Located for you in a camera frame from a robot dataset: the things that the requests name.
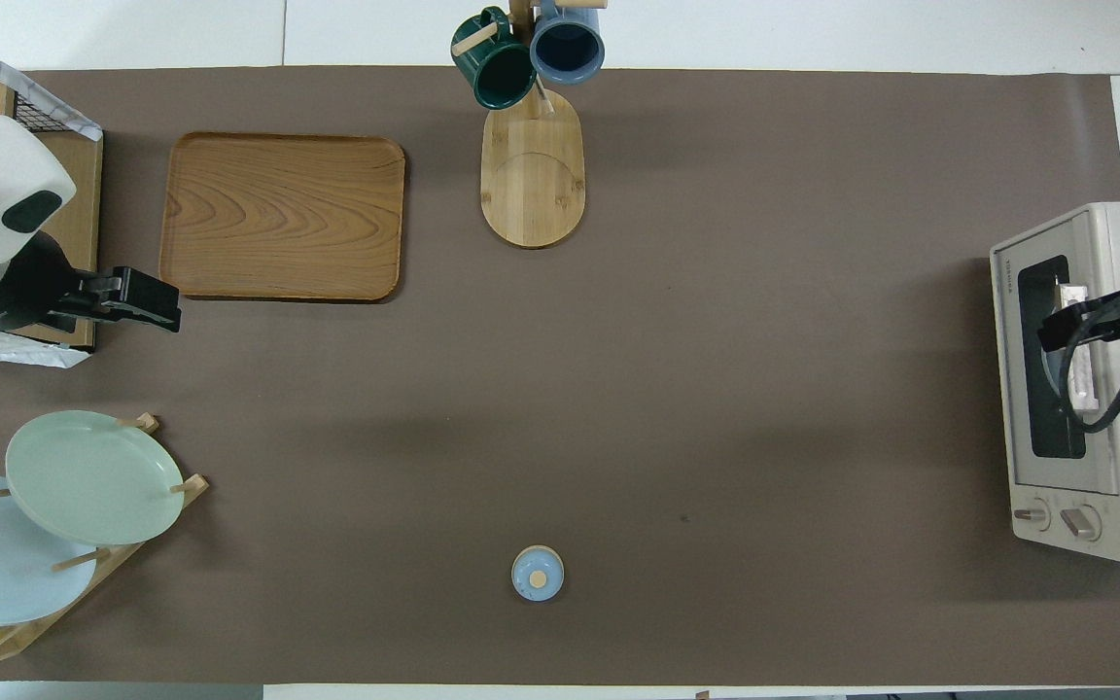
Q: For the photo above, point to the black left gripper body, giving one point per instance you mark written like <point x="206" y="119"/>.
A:
<point x="93" y="297"/>

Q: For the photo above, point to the toaster oven glass door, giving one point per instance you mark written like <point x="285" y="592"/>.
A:
<point x="1010" y="408"/>

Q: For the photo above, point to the round oven knob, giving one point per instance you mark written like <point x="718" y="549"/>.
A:
<point x="1032" y="513"/>
<point x="1080" y="523"/>

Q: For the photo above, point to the low wooden box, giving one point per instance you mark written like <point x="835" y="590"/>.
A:
<point x="84" y="214"/>

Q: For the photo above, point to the rectangular wooden tray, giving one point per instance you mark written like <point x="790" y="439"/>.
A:
<point x="259" y="194"/>

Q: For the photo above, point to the pale green plate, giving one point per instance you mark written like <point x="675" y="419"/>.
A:
<point x="93" y="476"/>

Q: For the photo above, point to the wooden plate rack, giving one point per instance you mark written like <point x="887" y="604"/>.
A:
<point x="192" y="486"/>

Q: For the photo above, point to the large brown table mat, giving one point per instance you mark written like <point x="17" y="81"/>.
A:
<point x="716" y="194"/>

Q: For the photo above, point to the wooden mug tree stand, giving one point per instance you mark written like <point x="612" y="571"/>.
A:
<point x="533" y="185"/>

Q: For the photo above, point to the dark green mug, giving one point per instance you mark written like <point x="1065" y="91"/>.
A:
<point x="502" y="73"/>

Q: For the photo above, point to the blue grey mug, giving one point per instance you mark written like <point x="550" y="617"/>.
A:
<point x="568" y="44"/>

